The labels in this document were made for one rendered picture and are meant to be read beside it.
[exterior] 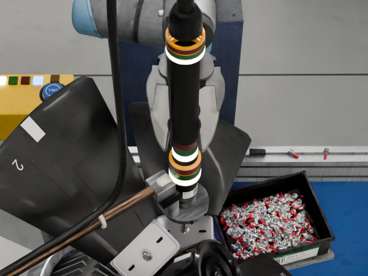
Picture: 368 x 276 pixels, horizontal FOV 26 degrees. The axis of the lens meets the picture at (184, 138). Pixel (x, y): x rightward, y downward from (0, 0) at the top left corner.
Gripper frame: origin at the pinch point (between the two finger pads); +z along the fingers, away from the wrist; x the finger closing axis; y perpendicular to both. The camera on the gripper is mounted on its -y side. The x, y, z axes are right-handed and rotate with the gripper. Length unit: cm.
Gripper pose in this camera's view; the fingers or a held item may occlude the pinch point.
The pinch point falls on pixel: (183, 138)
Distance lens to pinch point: 97.3
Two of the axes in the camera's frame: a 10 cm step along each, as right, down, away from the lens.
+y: 0.0, 5.8, 8.2
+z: -0.3, 8.2, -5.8
